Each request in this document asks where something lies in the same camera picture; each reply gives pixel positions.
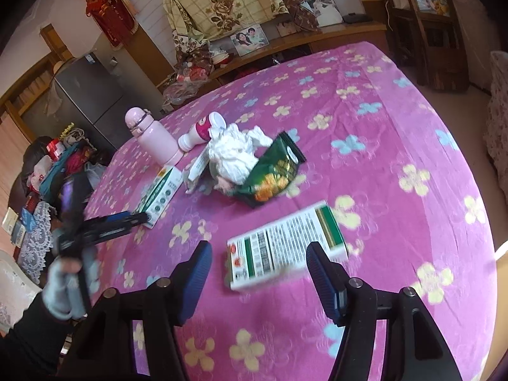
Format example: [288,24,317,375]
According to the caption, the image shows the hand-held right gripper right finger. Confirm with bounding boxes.
[305,241,463,381]

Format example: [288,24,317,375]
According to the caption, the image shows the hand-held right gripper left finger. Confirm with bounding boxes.
[56,240,213,381]

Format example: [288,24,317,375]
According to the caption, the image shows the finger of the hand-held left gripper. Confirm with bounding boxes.
[81,211,149,227]
[81,222,148,244]

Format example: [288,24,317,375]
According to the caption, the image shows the small white printed box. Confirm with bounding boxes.
[133,165,184,230]

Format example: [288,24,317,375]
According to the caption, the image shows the white green carton box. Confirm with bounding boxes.
[227,202,350,291]

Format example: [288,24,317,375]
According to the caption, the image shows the person's left forearm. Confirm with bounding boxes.
[0,291,74,378]

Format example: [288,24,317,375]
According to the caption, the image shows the person's left hand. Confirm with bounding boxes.
[42,246,100,320]

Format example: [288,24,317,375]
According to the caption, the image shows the white lace table cloth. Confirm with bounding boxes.
[16,202,60,286]

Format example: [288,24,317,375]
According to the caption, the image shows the cluttered pile of bags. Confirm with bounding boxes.
[24,135,106,207]

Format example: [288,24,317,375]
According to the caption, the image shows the pink water bottle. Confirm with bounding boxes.
[125,107,179,166]

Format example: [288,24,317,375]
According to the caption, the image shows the pink floral bedspread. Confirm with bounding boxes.
[59,42,498,381]

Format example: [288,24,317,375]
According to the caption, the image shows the flat white green box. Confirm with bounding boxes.
[186,149,213,195]

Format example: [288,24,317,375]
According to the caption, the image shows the crumpled pink paper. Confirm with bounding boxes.
[214,177,239,196]

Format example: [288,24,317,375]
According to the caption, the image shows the grey refrigerator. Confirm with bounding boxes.
[51,52,136,151]

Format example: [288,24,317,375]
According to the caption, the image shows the green snack packet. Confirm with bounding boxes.
[237,131,307,209]

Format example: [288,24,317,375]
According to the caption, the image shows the white pink yogurt bottle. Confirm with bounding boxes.
[177,112,227,152]

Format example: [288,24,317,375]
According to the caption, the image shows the crumpled white tissue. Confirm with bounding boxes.
[206,124,274,183]

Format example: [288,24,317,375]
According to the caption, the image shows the clear plastic bag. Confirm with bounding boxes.
[163,81,199,106]

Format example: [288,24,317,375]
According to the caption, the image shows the red hanging decoration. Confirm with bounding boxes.
[85,0,137,48]

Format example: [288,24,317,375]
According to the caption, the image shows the framed couple photo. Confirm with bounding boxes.
[231,24,270,57]

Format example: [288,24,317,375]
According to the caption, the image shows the yellow floral hanging cloth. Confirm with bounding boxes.
[163,0,323,68]

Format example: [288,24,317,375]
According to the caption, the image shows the wooden headboard shelf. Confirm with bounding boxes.
[157,22,391,92]

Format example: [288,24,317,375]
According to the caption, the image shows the floral covered sofa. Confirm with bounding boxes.
[482,51,508,163]

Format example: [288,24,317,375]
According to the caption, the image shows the dark wooden chair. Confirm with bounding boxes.
[377,0,469,92]

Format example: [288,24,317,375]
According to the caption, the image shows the wedding photo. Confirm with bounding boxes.
[299,0,344,28]

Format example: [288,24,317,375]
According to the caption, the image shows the printed box on chair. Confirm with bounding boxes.
[411,0,451,18]

